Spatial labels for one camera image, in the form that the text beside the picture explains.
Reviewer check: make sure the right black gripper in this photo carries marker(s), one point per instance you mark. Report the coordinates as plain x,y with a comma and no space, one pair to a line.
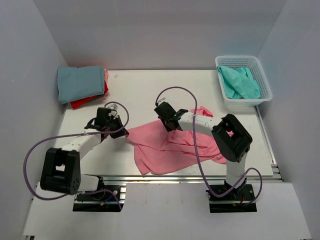
166,122

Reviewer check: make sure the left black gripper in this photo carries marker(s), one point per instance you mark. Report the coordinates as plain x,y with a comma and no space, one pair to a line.
117,128

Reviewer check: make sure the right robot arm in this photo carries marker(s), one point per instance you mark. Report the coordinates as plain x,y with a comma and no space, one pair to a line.
230,136

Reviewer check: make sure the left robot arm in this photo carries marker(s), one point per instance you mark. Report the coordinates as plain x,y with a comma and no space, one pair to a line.
61,172

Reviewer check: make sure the folded red t shirt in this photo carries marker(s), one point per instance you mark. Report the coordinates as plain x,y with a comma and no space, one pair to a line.
78,103

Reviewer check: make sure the folded blue-grey t shirt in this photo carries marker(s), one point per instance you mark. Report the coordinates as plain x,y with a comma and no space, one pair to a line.
76,83

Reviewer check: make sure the folded light pink t shirt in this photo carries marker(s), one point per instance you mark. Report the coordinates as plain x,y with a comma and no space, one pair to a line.
106,75

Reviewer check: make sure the teal t shirt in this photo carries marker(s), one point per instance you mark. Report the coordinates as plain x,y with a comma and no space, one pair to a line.
239,83

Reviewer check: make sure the white plastic basket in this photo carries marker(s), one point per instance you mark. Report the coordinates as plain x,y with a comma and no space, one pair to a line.
252,62

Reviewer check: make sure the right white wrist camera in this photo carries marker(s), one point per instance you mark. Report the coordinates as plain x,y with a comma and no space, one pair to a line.
161,100

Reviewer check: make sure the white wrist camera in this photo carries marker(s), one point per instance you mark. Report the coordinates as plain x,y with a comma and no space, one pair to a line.
161,100
113,110

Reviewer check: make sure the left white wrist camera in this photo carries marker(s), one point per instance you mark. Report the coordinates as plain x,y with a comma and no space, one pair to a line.
113,110

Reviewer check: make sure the aluminium table rail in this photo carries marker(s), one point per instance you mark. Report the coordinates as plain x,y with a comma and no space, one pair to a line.
276,177

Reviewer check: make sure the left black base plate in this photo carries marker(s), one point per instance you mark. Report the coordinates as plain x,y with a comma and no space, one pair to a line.
103,202

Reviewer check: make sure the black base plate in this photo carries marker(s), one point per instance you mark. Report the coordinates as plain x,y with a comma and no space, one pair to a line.
233,203
103,202

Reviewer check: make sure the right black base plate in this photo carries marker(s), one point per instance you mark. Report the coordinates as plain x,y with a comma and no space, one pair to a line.
233,203

